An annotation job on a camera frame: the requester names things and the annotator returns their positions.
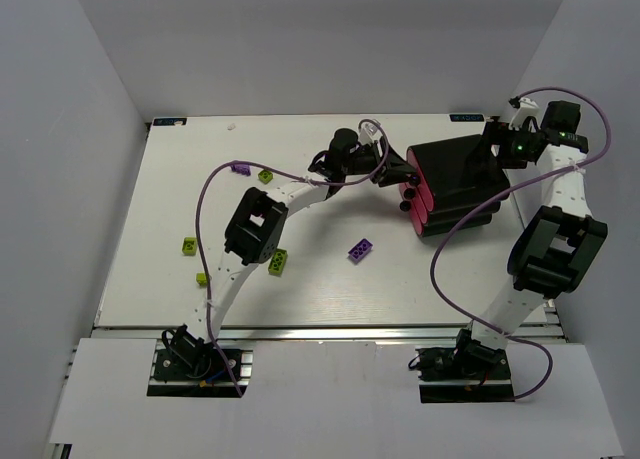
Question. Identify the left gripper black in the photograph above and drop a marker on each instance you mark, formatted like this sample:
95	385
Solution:
379	163

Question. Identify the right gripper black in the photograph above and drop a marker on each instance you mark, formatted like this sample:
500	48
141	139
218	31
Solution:
489	140

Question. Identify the pink drawer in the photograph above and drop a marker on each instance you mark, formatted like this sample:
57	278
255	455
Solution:
408	195
422	187
419	219

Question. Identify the pink top drawer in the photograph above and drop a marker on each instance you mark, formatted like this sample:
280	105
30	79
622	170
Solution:
422	187

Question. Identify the black drawer cabinet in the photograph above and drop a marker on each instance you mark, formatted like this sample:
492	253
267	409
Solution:
456	175

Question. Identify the purple two-by-two-long lego brick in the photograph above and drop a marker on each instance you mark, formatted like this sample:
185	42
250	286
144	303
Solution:
360	250

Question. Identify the purple arch lego brick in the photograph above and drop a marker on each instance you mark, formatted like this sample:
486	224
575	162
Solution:
241	168

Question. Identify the lime long lego brick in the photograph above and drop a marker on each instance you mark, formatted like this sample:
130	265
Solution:
278	262

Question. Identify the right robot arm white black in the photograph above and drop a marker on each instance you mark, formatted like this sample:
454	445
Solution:
557	247

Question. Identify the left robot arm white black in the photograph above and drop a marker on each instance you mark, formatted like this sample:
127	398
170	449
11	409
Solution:
253	233

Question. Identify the pink bottom drawer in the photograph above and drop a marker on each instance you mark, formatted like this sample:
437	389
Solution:
419	219

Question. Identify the right blue corner label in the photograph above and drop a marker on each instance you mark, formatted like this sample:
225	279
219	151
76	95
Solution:
464	117

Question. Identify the lime square lego top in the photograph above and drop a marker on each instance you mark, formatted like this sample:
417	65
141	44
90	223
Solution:
265	176

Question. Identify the lime square lego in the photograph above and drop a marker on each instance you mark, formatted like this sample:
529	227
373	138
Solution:
201	279
265	176

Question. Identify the lime square lego bottom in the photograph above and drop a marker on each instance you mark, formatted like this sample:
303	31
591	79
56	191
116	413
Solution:
201	279

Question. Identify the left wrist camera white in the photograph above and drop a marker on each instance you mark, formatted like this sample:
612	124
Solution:
368	131

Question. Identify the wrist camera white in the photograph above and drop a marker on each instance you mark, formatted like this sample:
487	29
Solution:
368	131
523	108

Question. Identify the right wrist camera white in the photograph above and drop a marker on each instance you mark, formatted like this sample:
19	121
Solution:
523	108

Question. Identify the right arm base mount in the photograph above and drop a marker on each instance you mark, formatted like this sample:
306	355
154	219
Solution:
467	372

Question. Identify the aluminium table rail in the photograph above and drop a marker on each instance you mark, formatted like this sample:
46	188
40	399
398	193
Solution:
544	332

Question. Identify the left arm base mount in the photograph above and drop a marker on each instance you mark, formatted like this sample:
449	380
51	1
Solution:
188	367

